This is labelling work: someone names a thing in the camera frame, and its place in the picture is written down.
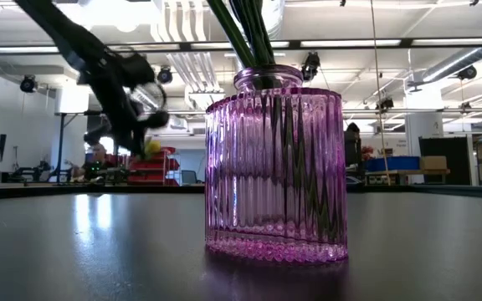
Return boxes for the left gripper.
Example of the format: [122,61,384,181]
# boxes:
[77,52,171,159]

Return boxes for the yellow tulip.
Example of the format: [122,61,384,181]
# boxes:
[143,139,163,159]

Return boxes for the tulip with green stem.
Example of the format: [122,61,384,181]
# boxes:
[244,0,276,68]
[228,0,267,68]
[205,0,258,70]

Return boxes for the purple ribbed glass vase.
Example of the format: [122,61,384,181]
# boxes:
[203,64,350,265]

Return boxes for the red storage shelf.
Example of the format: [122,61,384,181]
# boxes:
[126,145,182,186]

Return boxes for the seated person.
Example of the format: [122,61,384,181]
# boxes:
[69,141,119,185]

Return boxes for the grey chair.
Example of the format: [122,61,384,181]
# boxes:
[181,169,199,186]

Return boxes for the white LED light bar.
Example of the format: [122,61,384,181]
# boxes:
[300,38,403,48]
[189,40,290,50]
[0,44,79,54]
[411,37,482,46]

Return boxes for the standing person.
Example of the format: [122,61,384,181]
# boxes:
[343,121,363,185]

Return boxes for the blue bin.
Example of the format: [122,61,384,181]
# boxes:
[365,156,421,172]

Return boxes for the wooden background table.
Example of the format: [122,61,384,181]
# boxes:
[365,168,451,176]

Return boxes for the white pillar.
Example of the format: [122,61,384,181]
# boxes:
[403,85,445,158]

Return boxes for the cardboard box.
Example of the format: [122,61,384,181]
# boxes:
[419,155,449,171]

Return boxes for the black cabinet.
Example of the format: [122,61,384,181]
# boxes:
[418,135,472,185]

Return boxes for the black ceiling camera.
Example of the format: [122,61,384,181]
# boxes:
[457,64,479,82]
[156,66,174,85]
[301,51,321,82]
[18,74,39,94]
[375,96,395,112]

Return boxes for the black background frame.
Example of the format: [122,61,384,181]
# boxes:
[56,109,123,185]

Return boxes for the hanging yellowish cord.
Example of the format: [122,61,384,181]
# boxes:
[368,0,392,186]

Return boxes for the black overhead frame beam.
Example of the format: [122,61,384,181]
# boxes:
[0,37,482,54]

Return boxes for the grey round ceiling duct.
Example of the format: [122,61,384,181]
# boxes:
[408,24,482,91]

